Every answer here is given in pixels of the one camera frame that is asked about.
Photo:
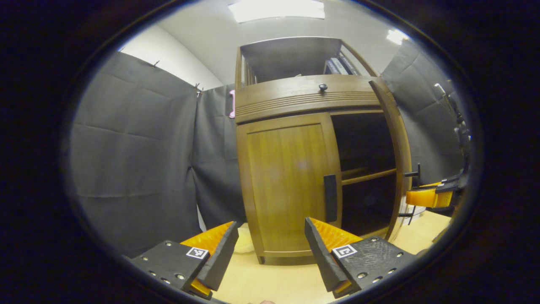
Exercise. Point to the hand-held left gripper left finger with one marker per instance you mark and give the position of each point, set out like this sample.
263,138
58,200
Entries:
219,257

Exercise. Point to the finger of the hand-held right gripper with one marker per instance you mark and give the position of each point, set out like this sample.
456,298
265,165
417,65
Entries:
428,198
430,185

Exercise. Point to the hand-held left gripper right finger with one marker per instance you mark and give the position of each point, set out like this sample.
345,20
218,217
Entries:
322,257

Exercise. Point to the wooden shoe cabinet door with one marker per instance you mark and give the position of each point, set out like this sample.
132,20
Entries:
282,181
400,139

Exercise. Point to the wooden double-door shoe cabinet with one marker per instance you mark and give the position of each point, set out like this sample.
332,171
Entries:
291,55

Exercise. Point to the wooden cabinet shelf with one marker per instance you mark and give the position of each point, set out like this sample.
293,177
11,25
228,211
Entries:
367,176

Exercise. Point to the pale yellow soft object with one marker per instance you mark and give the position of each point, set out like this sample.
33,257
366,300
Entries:
244,238

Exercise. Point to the small ceiling light panel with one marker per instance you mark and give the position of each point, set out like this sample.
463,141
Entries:
396,36

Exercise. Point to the black backdrop cloth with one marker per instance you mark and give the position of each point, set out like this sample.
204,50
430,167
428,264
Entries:
126,147

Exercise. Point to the grey book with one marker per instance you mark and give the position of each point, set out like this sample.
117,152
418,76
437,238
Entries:
338,66

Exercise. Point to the dark blue book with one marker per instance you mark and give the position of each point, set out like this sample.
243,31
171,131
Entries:
329,67

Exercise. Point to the large ceiling light panel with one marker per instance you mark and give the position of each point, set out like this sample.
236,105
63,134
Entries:
276,10

